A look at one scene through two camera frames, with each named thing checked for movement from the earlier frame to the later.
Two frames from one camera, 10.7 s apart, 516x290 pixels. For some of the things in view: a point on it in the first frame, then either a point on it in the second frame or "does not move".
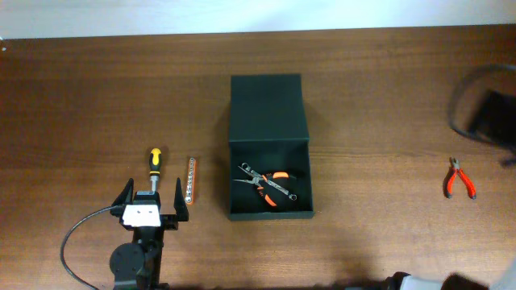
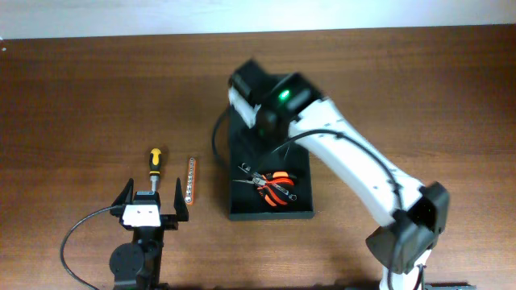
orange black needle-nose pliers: (258, 180) does not move
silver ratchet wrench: (247, 166) does not move
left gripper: (170, 221) does not move
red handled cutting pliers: (460, 172) → (280, 180)
